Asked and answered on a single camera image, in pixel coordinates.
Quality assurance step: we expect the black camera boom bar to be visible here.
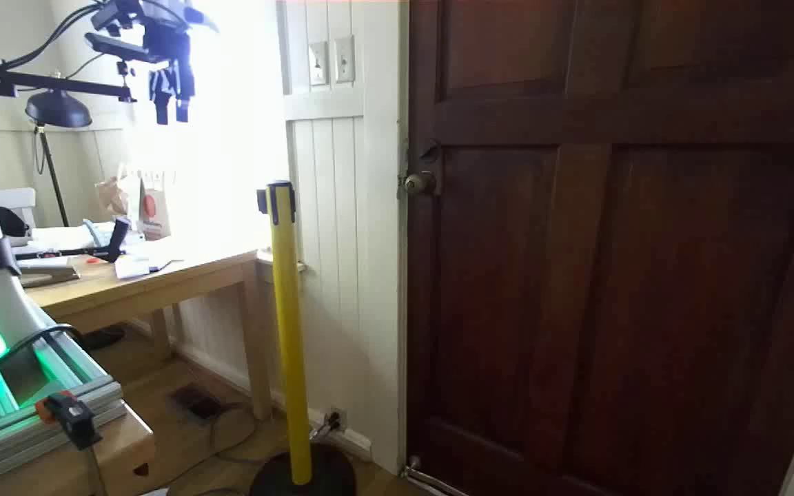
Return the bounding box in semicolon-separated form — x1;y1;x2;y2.
0;62;139;105

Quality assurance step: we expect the clear plastic bag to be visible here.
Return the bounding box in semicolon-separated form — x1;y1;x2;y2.
91;165;142;227

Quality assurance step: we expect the thin black camera cable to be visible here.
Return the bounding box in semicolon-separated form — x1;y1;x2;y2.
3;4;105;77

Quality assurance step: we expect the black upright desk gadget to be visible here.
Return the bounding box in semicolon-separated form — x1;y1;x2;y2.
100;216;136;269

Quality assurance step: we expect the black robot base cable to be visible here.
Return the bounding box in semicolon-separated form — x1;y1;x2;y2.
0;320;81;401

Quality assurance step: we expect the black round stanchion base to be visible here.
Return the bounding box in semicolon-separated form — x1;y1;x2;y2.
248;442;360;496

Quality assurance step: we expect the light wooden desk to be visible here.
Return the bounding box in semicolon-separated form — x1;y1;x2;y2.
23;241;275;422

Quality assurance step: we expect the dark closed book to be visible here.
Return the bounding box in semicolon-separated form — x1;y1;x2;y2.
15;258;84;291

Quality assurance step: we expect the white light switch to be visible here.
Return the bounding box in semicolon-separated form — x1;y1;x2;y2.
332;33;360;85
307;39;332;92

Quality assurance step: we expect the yellow stanchion post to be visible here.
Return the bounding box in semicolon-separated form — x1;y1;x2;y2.
253;180;318;489

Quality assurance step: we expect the black camera on mount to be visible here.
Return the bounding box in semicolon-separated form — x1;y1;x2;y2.
84;30;160;66

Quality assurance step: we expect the dark brown wooden door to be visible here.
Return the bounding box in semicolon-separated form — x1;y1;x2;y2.
406;0;794;496

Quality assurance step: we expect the black floor cable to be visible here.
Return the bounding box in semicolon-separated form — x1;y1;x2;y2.
149;409;343;492

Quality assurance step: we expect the orange and black clamp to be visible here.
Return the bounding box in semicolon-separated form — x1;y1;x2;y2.
33;391;107;496

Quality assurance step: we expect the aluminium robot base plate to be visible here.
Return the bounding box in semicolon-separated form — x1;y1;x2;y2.
0;292;131;496

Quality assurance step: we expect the brass door knob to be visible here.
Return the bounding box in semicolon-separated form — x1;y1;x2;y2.
400;142;445;201

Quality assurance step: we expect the white paper sheet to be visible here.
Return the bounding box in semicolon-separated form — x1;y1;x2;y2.
111;252;183;284

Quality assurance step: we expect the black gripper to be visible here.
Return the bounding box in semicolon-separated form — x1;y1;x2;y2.
142;23;201;127

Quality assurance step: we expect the stack of papers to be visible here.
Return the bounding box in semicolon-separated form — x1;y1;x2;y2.
8;222;116;262

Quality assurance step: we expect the white box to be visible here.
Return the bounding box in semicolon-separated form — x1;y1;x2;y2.
0;185;42;234

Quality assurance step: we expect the black desk lamp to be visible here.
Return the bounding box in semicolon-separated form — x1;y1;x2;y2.
23;85;98;230

